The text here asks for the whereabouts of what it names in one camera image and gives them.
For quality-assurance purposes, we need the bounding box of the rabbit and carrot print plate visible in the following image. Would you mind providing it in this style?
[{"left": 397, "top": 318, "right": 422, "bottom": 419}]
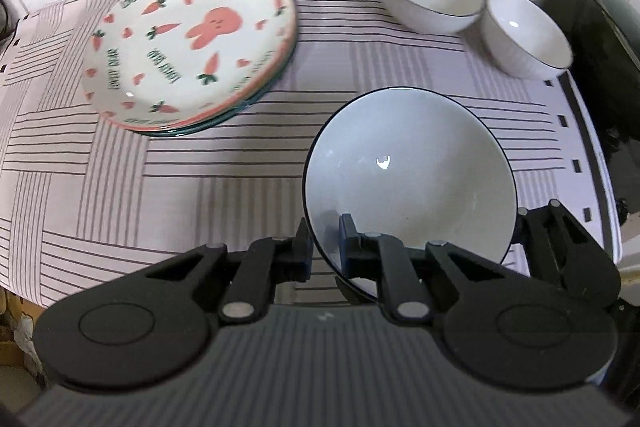
[{"left": 82, "top": 0, "right": 296, "bottom": 130}]

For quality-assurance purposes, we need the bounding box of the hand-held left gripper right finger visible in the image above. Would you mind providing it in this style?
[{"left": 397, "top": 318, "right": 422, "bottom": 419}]
[{"left": 339, "top": 214, "right": 506, "bottom": 323}]

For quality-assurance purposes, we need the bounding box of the black stove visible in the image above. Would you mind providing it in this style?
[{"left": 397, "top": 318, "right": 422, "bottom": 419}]
[{"left": 575, "top": 57, "right": 640, "bottom": 268}]

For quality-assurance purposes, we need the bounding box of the blue fried egg plate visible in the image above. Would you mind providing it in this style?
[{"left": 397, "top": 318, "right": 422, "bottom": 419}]
[{"left": 135, "top": 32, "right": 297, "bottom": 138}]

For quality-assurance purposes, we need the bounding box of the striped tablecloth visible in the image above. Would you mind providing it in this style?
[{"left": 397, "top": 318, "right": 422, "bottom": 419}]
[{"left": 0, "top": 0, "right": 624, "bottom": 309}]

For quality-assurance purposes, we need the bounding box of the smooth white bowl black rim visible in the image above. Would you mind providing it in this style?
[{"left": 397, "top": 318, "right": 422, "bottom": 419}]
[{"left": 302, "top": 87, "right": 519, "bottom": 306}]

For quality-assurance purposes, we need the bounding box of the small ribbed white bowl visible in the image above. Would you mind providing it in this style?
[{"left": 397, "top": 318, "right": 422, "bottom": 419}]
[{"left": 481, "top": 0, "right": 574, "bottom": 80}]

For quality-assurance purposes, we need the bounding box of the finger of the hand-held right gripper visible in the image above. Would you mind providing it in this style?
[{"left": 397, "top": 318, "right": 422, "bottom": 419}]
[{"left": 515, "top": 199, "right": 603, "bottom": 280}]

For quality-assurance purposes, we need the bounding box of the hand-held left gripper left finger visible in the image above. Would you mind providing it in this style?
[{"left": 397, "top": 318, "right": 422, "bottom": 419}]
[{"left": 135, "top": 218, "right": 313, "bottom": 323}]

